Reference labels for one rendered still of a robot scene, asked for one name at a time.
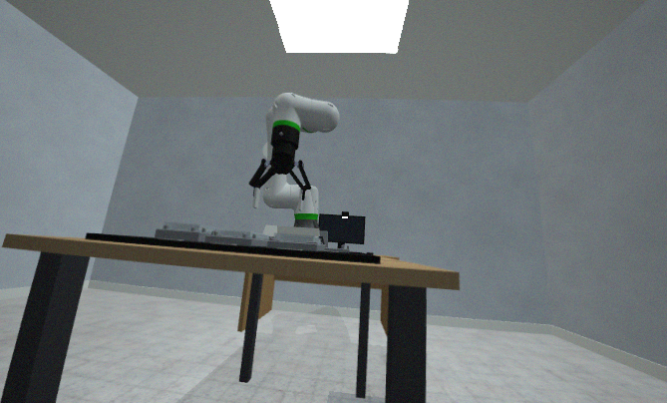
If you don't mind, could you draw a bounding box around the white button panel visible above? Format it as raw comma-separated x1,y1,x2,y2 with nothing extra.
263,225,325,244

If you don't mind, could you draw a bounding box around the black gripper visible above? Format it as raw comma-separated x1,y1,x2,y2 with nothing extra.
249,144,311,211

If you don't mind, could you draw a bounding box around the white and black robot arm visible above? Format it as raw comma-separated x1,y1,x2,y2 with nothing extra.
263,93,340,231

